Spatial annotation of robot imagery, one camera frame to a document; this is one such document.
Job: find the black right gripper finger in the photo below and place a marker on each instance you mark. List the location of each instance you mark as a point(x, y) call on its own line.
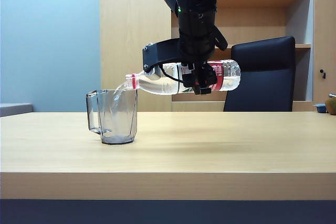
point(189, 79)
point(206, 79)

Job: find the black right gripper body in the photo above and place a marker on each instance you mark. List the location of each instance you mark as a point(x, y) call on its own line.
point(197, 43)

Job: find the clear red-label water bottle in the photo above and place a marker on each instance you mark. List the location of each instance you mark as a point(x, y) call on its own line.
point(157, 87)

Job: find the transparent grey plastic mug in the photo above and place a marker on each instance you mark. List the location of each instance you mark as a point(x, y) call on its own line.
point(118, 119)

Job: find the black office chair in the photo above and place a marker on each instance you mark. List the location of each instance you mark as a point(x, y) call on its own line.
point(262, 77)

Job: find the light wooden shelf cabinet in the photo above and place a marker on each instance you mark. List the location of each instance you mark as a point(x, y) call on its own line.
point(131, 24)

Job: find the black cabinet door knob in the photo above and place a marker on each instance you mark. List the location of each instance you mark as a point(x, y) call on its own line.
point(322, 74)

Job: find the small blue cup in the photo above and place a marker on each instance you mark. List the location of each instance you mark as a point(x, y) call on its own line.
point(320, 107)

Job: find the brown kiwi fruit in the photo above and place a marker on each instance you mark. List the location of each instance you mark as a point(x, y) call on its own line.
point(331, 106)

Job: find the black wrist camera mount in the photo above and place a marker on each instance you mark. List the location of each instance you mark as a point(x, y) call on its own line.
point(160, 52)

